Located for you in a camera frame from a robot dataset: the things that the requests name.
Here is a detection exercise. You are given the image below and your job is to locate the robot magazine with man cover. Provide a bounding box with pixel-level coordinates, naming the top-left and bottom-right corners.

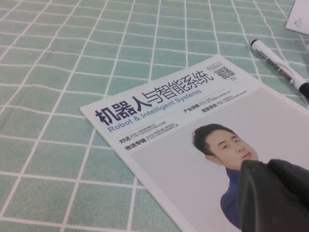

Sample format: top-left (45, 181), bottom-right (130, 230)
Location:
top-left (79, 53), bottom-right (309, 232)

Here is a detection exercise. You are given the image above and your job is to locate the white whiteboard marker black cap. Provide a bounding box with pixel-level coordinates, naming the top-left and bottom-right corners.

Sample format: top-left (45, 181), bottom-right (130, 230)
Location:
top-left (250, 39), bottom-right (309, 100)

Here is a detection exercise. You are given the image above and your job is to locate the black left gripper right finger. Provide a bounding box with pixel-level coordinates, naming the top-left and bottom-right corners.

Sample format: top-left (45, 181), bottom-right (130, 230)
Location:
top-left (267, 158), bottom-right (309, 232)

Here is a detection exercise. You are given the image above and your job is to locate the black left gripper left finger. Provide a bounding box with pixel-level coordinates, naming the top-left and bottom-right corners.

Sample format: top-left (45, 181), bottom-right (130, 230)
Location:
top-left (238, 159), bottom-right (283, 232)

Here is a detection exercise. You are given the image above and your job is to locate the plain white booklet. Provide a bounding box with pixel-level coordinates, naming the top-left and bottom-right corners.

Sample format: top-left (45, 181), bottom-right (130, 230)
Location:
top-left (284, 0), bottom-right (309, 36)

